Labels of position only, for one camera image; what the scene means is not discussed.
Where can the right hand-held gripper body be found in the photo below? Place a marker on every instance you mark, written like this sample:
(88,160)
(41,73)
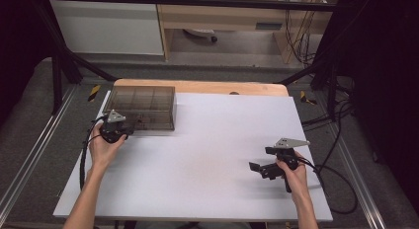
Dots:
(286,155)

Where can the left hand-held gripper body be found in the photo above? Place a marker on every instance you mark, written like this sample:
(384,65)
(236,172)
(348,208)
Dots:
(110,132)

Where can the smoky transparent drawer cabinet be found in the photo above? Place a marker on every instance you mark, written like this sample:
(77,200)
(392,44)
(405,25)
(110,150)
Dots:
(148,100)

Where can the person's left hand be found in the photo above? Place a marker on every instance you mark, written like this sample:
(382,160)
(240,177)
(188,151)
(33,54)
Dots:
(103,151)

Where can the person's right hand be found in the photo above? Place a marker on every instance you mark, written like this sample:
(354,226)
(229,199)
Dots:
(294,181)

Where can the yellow black tape strip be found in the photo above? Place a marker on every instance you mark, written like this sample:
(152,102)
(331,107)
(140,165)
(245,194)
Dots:
(308,99)
(94,92)

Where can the white table mat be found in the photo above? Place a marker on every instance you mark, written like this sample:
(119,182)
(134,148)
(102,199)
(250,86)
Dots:
(204,163)

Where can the black metal stand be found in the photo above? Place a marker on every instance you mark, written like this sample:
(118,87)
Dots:
(56,81)
(332,84)

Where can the wooden table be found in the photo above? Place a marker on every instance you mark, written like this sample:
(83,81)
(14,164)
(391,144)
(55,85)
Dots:
(204,87)

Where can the white cabinet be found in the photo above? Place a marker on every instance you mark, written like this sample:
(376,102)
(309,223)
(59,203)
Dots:
(105,28)

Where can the office chair base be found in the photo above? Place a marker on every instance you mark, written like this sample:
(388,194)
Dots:
(201,33)

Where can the black curtain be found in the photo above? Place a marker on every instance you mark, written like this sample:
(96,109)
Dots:
(19,41)
(382,74)

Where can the light wooden desk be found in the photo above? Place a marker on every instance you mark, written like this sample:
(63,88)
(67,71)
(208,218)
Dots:
(224,16)

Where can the black metal crossbar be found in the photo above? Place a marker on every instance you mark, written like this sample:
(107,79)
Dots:
(197,1)

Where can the aluminium rail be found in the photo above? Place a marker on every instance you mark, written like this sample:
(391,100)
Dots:
(355,176)
(36,150)

